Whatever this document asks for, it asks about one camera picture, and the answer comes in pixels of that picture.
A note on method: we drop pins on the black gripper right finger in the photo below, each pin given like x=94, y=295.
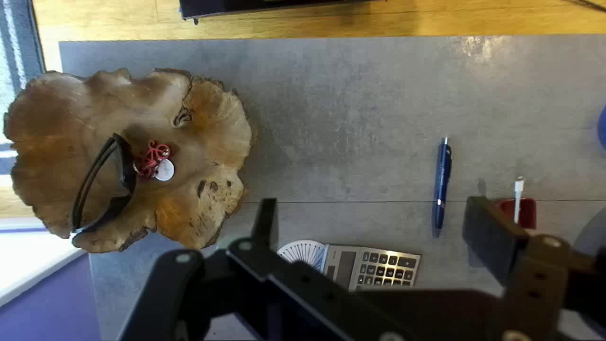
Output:
x=541, y=276

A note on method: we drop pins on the red and white keyring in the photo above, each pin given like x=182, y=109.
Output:
x=155, y=164

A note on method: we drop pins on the white lightning adapter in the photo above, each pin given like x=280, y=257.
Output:
x=517, y=198

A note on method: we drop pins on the blue ballpoint pen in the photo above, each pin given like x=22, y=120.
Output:
x=441, y=185

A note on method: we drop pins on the black sunglasses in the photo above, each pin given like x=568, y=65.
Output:
x=106, y=189

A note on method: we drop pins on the blue masking tape roll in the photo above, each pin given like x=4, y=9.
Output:
x=600, y=128

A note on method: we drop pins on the brown wooden burl tray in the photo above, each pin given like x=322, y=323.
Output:
x=58, y=122

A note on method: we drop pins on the grey pocket calculator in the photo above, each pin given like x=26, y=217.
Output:
x=361, y=268

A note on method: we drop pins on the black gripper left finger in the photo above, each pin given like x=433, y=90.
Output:
x=272, y=298

